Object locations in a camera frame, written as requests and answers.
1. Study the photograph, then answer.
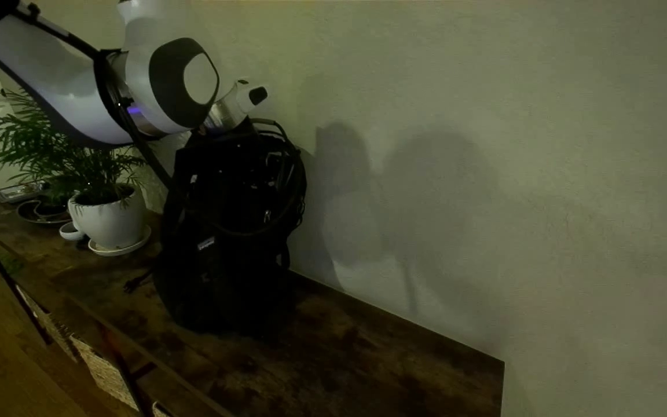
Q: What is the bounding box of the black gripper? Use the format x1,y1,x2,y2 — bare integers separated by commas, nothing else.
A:
207,126,288,190

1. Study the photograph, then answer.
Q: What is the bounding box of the white ceramic plant pot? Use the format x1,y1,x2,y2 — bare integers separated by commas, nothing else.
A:
64,184,151,250

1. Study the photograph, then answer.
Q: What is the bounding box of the white pot saucer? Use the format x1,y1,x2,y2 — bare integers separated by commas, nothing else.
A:
85,230,154,259

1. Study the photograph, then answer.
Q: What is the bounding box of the small white dish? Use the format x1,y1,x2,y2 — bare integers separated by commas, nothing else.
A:
59,220,88,244

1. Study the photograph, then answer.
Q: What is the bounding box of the green palm houseplant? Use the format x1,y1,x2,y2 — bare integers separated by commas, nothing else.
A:
0,89,151,206

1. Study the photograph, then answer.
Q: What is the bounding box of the dark round saucer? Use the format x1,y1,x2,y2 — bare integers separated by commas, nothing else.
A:
13,196,71,228

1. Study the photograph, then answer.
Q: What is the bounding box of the rustic wooden sideboard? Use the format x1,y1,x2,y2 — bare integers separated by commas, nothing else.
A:
0,190,507,417

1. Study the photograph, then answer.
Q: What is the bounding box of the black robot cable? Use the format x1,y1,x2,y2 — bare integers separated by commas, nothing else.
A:
0,0,306,239

